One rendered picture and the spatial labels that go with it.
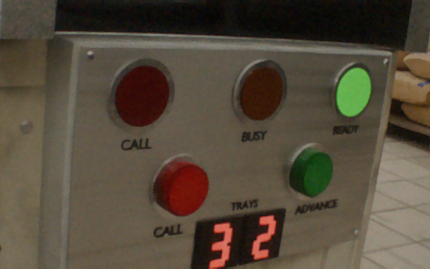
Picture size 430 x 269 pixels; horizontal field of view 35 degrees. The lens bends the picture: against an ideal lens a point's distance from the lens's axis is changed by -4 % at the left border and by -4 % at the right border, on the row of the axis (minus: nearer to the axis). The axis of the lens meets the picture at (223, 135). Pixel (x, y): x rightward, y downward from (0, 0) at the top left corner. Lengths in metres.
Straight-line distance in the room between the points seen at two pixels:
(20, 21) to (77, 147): 0.07
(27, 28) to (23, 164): 0.08
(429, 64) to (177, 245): 3.76
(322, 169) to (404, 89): 3.73
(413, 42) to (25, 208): 0.29
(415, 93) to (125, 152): 3.79
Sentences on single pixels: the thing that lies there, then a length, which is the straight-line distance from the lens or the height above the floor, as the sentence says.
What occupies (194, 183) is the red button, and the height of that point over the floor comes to 0.76.
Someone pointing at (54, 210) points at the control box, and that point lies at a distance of 0.37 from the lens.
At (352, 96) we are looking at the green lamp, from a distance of 0.46.
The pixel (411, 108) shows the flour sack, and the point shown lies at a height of 0.20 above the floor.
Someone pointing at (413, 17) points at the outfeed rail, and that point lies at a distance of 0.50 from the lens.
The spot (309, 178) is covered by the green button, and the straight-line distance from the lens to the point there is 0.44.
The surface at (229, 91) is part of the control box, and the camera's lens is 0.39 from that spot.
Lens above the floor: 0.88
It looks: 14 degrees down
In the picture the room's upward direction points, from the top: 7 degrees clockwise
